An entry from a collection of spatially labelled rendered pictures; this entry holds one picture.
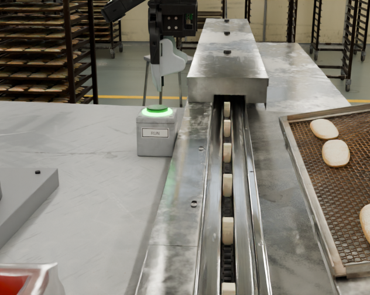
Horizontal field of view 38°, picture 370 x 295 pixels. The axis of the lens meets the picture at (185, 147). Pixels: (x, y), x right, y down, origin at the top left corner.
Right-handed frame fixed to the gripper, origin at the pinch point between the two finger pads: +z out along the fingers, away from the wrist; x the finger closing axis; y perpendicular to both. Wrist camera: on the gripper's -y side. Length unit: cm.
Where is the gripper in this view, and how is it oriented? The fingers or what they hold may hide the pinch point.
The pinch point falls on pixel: (156, 81)
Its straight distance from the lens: 99.1
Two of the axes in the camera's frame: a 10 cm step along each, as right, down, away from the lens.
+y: 10.0, 0.2, -0.7
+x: 0.7, -3.3, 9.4
